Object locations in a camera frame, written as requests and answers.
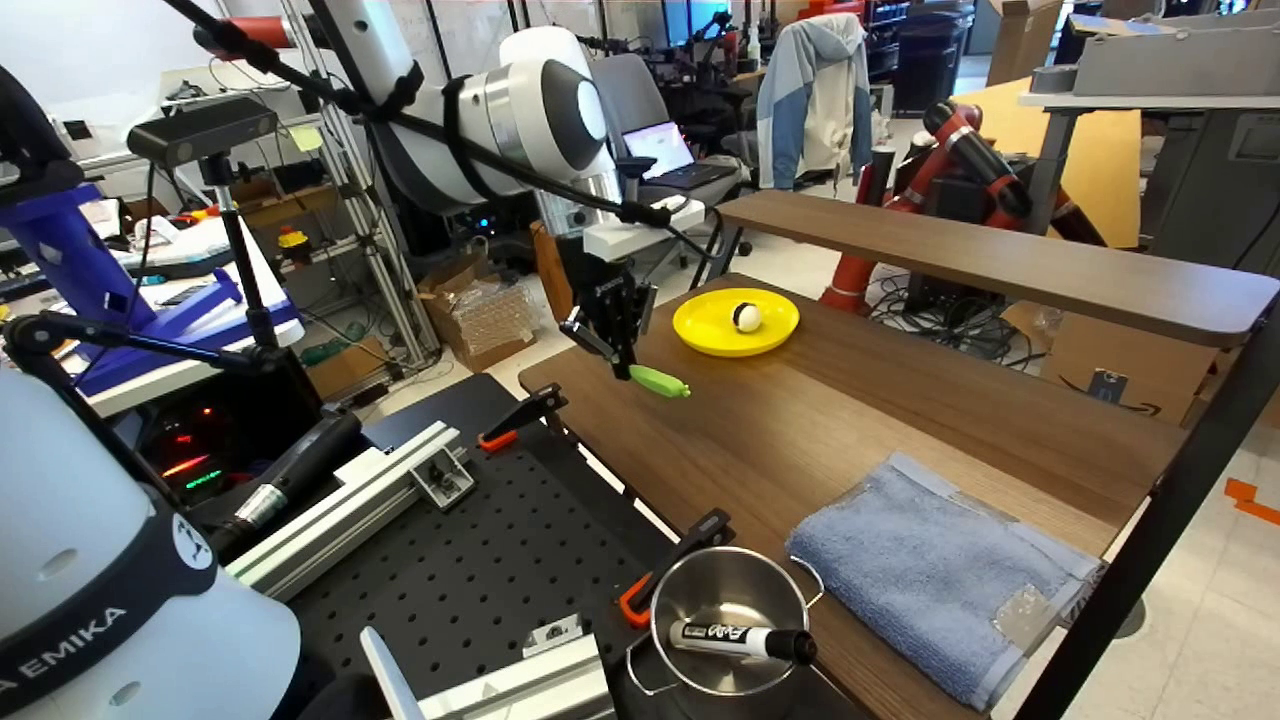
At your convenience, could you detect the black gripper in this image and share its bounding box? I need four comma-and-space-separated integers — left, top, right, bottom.
557, 239, 660, 389

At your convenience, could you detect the red robot arm link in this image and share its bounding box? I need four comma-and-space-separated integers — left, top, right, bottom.
193, 8, 299, 61

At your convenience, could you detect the yellow plastic plate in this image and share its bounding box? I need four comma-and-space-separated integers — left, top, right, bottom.
668, 284, 810, 362

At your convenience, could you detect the brown wooden stump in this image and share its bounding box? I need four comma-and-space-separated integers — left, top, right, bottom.
528, 218, 582, 328

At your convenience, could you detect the open cardboard box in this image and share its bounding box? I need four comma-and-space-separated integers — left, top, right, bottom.
417, 257, 543, 376

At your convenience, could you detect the small orange black clamp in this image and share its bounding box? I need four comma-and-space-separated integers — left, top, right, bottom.
471, 386, 573, 459

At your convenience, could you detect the grey office chair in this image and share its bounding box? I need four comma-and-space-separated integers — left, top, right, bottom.
592, 52, 755, 296

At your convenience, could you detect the open laptop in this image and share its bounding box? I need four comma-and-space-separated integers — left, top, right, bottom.
616, 116, 737, 197

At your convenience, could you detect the black perforated breadboard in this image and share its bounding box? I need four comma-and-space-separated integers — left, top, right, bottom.
283, 371, 871, 720

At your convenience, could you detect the large orange black clamp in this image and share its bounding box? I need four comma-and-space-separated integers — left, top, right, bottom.
614, 504, 741, 631

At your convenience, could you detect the silver metal pot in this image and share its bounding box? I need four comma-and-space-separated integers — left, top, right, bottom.
619, 539, 828, 704

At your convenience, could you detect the black and white marker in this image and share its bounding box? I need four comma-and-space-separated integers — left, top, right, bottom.
678, 611, 819, 670

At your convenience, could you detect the blue and white jacket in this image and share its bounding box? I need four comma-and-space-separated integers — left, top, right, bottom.
753, 12, 875, 197

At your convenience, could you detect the black cylinder with silver tip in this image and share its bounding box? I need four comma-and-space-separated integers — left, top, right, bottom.
232, 414, 364, 536

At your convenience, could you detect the blue folded towel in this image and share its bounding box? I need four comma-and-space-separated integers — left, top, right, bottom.
780, 455, 1109, 715

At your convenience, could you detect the red and black robot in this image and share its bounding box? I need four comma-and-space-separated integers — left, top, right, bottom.
815, 96, 1038, 315

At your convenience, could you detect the brown wooden shelf board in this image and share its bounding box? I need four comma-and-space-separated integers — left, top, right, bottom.
711, 188, 1280, 354

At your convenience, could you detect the black box with red lights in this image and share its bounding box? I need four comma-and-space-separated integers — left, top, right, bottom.
134, 354, 333, 511

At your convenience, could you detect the yellow wooden board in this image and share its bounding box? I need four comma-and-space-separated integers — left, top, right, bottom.
983, 75, 1147, 254

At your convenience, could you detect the blue and white machine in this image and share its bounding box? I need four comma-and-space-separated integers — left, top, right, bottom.
0, 65, 308, 404

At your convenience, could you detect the grey standing desk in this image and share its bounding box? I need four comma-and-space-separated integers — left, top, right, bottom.
1023, 12, 1280, 273

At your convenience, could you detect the metal frame rack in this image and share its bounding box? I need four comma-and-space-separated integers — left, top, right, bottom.
271, 0, 446, 376

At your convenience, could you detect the long aluminium extrusion rail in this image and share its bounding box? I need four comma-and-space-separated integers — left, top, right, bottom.
223, 419, 480, 605

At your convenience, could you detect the short aluminium extrusion bracket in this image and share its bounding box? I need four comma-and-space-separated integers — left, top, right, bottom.
357, 611, 616, 720

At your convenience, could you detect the black camera on stand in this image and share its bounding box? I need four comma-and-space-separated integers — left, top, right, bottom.
123, 93, 324, 394

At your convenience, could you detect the black looped hose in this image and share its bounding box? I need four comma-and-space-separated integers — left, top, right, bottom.
0, 314, 263, 379

